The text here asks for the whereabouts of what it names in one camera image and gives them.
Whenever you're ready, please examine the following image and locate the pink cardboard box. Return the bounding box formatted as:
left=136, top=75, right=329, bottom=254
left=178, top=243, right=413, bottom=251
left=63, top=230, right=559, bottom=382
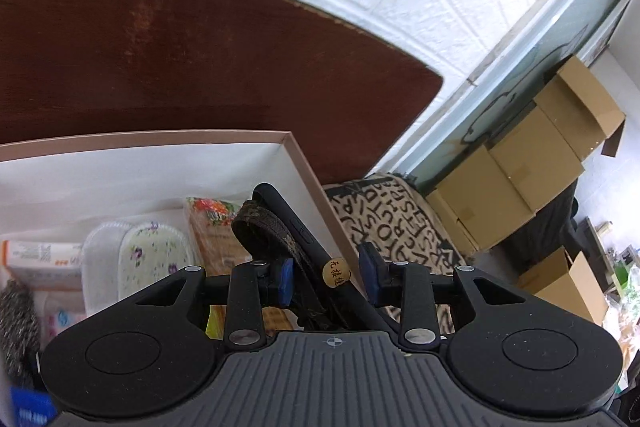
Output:
left=0, top=130, right=372, bottom=408

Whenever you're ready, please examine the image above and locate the small open cardboard box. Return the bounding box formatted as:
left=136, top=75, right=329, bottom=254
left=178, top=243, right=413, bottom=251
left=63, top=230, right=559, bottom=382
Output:
left=517, top=247, right=609, bottom=326

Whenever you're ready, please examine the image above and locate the brown wooden headboard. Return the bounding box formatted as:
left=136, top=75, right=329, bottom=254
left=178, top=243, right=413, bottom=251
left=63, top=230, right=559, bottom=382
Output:
left=0, top=0, right=445, bottom=186

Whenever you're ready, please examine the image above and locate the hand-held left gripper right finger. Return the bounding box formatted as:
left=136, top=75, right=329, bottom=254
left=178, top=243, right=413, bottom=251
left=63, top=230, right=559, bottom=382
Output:
left=357, top=241, right=547, bottom=353

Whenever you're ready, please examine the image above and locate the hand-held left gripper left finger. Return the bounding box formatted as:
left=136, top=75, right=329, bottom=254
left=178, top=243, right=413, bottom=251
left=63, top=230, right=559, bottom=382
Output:
left=118, top=257, right=297, bottom=353

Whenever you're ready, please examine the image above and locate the pile of plastic bags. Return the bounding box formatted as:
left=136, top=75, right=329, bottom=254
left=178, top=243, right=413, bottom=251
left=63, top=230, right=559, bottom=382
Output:
left=600, top=252, right=640, bottom=360

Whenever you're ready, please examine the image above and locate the taped cardboard box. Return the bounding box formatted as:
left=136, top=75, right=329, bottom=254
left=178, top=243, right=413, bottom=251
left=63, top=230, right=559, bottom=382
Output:
left=425, top=144, right=537, bottom=258
left=487, top=104, right=586, bottom=214

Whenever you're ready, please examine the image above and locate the open-flap cardboard box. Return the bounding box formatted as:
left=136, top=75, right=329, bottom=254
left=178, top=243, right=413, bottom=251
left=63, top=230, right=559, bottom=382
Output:
left=532, top=54, right=627, bottom=164

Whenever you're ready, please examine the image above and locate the dark cloth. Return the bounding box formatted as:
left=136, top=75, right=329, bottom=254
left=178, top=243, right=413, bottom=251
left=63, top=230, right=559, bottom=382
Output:
left=494, top=182, right=581, bottom=269

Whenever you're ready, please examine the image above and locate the orange snack packet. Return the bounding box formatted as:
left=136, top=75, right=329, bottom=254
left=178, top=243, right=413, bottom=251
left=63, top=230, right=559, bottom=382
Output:
left=184, top=196, right=301, bottom=343

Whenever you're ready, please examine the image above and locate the blue packet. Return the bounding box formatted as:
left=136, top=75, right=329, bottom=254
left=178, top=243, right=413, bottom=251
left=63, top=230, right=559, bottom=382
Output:
left=10, top=386, right=59, bottom=427

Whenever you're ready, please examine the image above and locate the pink patterned packet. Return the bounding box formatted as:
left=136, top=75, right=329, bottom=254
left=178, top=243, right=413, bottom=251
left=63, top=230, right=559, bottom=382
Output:
left=37, top=289, right=92, bottom=349

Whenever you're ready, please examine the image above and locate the letter-print blanket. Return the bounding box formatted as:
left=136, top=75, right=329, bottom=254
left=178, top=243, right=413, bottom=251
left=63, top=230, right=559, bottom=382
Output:
left=322, top=174, right=474, bottom=334

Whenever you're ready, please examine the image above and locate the white floral cloth pad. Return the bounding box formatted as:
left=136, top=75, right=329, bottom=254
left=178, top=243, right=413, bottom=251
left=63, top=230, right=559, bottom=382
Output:
left=117, top=221, right=194, bottom=304

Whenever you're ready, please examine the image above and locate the white box with orange print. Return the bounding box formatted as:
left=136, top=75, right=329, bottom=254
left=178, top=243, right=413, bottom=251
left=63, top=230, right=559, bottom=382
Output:
left=0, top=239, right=86, bottom=294

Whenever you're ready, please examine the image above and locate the grey steel wool scrubber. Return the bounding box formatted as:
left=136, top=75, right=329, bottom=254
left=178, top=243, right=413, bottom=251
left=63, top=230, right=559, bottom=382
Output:
left=0, top=279, right=42, bottom=389

